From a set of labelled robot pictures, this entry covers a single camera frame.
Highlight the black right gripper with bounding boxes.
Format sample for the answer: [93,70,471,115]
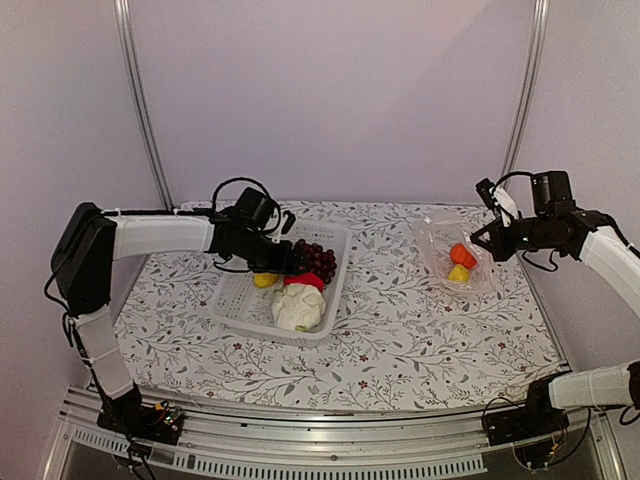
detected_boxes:
[471,215,555,261]

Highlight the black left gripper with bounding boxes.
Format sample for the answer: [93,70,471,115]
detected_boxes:
[237,228,311,275]

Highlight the orange toy pepper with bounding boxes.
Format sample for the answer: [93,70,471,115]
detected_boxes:
[449,243,478,270]

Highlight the clear zip top bag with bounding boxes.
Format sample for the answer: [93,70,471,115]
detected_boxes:
[411,210,495,295]

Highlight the yellow toy banana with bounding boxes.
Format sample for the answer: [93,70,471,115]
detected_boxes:
[448,264,471,283]

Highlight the white plastic mesh basket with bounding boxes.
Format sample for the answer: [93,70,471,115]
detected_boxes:
[208,220,351,347]

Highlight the red toy pepper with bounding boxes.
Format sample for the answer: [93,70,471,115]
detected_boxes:
[283,272,325,292]

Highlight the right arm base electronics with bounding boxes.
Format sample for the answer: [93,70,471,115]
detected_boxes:
[481,373,592,471]

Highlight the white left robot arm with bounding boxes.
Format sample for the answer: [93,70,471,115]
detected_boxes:
[45,188,309,434]

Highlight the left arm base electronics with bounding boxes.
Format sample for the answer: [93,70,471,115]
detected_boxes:
[97,388,184,446]

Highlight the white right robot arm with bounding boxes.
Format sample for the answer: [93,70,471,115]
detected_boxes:
[470,170,639,436]

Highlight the yellow toy lemon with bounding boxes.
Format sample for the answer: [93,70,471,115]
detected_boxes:
[253,273,280,288]

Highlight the dark red toy grapes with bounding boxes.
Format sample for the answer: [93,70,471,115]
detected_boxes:
[294,239,337,285]

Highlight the white toy cabbage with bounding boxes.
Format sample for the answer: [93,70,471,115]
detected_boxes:
[271,285,326,332]

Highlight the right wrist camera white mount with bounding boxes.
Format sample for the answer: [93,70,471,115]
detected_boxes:
[475,178,520,227]

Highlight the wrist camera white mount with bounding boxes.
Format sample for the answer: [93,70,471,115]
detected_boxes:
[279,211,296,235]
[475,178,520,227]

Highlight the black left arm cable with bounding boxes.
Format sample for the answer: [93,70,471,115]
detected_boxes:
[209,177,281,221]

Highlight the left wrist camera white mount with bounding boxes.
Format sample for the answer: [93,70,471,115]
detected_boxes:
[279,211,296,235]

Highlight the aluminium front rail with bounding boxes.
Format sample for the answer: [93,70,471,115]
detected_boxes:
[43,387,632,479]

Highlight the right aluminium frame post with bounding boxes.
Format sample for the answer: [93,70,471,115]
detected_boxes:
[499,0,550,176]

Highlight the aluminium frame post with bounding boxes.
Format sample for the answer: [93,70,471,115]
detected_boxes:
[499,0,550,176]
[113,0,174,209]

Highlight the left aluminium frame post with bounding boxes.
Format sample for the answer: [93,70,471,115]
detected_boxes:
[113,0,174,209]

